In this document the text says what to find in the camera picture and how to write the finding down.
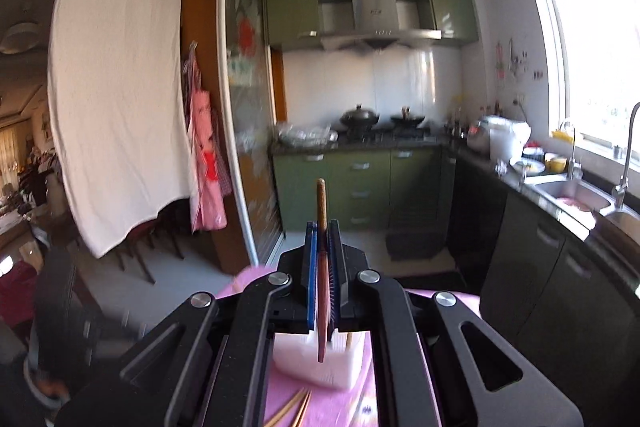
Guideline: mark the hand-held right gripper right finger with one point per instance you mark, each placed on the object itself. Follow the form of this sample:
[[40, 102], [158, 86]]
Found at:
[[338, 277]]

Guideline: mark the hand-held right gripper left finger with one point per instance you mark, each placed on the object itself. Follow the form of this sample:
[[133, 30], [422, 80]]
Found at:
[[312, 277]]

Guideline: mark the white plastic utensil holder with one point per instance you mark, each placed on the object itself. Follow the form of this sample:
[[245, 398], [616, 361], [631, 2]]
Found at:
[[320, 372]]

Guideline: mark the green base cabinets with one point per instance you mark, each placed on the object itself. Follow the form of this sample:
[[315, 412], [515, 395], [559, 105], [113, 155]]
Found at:
[[330, 187]]

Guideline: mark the dark wooden chairs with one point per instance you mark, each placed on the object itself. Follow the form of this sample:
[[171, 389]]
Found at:
[[145, 242]]

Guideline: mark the purple floral tablecloth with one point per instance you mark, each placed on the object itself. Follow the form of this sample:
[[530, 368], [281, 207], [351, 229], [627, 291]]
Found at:
[[325, 409]]

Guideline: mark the pile of plastic bags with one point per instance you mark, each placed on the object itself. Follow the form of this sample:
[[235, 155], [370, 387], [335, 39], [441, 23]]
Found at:
[[305, 136]]

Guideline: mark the gas stove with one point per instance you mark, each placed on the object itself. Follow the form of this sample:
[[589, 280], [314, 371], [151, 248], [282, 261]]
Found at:
[[390, 137]]

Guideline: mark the pink checked apron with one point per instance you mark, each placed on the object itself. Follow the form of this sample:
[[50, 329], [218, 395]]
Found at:
[[207, 157]]

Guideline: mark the black wok with lid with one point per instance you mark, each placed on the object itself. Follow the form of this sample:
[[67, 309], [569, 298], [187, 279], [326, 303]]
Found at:
[[359, 118]]

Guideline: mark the sliding glass door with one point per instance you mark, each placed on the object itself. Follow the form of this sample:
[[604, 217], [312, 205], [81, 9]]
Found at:
[[247, 107]]

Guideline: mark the dark base cabinets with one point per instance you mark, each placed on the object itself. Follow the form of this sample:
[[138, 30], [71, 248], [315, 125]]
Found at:
[[530, 267]]

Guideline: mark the condiment bottles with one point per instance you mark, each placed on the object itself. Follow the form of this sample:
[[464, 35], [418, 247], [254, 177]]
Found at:
[[457, 124]]

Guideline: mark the white rice cooker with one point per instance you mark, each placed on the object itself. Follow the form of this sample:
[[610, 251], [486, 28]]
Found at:
[[482, 134]]

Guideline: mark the white hanging cloth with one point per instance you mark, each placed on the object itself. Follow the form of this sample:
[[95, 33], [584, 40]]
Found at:
[[120, 82]]

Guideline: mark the yellow bowl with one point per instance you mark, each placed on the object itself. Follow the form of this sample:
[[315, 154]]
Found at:
[[556, 163]]

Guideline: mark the steel sink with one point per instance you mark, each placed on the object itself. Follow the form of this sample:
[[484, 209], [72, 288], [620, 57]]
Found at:
[[570, 194]]

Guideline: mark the steel range hood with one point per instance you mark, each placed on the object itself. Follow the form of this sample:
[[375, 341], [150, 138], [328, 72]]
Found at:
[[375, 19]]

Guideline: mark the small steel faucet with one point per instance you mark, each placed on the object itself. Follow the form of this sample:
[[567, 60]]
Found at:
[[572, 157]]

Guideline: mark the round ceiling lamp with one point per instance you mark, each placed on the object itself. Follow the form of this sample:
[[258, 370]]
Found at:
[[19, 38]]

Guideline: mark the tall steel faucet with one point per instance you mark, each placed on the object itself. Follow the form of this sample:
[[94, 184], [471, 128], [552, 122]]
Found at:
[[625, 167]]

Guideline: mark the window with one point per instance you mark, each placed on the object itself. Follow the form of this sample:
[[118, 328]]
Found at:
[[600, 57]]

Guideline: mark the green wall cabinets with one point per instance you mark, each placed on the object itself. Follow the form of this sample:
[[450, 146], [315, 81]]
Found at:
[[292, 2]]

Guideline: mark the wall hooks with utensils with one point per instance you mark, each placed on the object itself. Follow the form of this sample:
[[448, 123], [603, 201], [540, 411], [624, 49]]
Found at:
[[512, 57]]

